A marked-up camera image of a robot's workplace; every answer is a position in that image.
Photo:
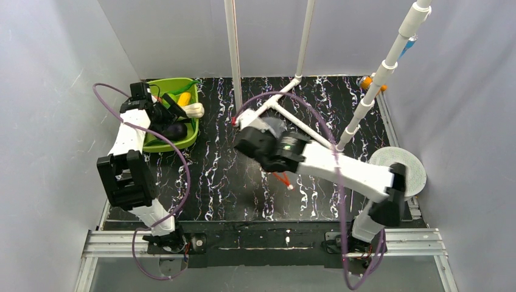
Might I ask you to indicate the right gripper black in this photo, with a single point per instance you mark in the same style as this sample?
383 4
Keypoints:
250 146

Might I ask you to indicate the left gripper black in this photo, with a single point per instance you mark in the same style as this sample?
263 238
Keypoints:
164 111

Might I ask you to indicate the toy bok choy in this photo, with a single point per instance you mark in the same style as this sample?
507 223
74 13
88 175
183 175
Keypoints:
195 110

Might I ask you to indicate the clear zip bag orange zipper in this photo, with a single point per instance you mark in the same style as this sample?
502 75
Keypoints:
277 127

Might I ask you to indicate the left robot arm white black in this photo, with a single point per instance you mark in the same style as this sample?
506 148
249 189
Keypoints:
125 175

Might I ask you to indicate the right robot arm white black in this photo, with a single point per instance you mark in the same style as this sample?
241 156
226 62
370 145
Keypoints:
383 186

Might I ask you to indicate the toy yellow corn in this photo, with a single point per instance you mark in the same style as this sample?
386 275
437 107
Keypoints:
184 99

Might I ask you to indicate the toy green chili pepper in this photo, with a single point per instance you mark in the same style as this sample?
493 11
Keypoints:
178 86

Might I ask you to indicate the toy purple eggplant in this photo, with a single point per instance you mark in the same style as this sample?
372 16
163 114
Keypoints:
176 131

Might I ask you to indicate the green plastic basin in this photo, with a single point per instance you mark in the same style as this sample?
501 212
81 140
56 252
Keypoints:
155 145

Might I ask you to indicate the black marble pattern mat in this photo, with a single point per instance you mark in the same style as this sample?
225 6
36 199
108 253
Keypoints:
227 186

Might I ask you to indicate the orange clamp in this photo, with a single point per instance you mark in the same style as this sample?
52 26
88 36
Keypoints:
366 81

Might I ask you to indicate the white filament spool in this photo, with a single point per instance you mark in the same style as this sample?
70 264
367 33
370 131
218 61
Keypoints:
416 176

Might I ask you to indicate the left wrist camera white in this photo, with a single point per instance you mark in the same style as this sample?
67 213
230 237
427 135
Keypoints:
140 91

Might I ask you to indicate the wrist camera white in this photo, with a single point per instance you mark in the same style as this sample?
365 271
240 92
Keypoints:
140 91
249 118

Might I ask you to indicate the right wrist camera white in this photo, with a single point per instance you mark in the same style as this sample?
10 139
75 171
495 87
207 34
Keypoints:
249 118

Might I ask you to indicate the yellow handle screwdriver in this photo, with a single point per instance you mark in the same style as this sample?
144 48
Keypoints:
351 201

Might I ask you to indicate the aluminium rail frame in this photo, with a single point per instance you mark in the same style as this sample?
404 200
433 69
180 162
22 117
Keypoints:
271 244

